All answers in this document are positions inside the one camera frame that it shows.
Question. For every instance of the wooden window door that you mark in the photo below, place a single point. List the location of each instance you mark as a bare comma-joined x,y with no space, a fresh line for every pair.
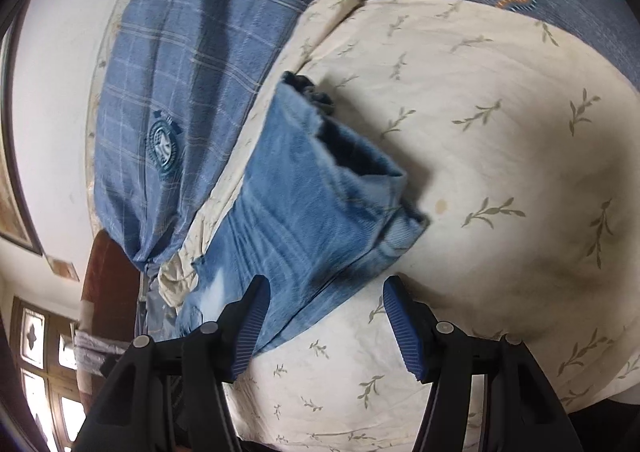
43,345

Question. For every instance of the blue denim jeans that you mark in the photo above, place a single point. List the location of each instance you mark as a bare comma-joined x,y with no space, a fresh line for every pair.
321,212

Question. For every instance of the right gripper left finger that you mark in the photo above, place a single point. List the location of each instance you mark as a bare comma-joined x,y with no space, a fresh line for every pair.
169,396

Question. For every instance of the small wall picture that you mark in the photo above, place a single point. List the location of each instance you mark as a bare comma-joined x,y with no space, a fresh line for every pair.
62,268

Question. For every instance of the blue plaid bolster pillow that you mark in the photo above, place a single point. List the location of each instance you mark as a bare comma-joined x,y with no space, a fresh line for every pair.
178,86

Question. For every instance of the framed wall picture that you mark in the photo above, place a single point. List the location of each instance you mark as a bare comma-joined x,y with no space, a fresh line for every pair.
16,222

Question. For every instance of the cream leaf-print blanket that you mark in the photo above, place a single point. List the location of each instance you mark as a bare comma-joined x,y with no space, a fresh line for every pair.
522,147

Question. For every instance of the grey cloth on headboard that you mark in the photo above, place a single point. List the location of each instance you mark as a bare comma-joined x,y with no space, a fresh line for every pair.
96,355

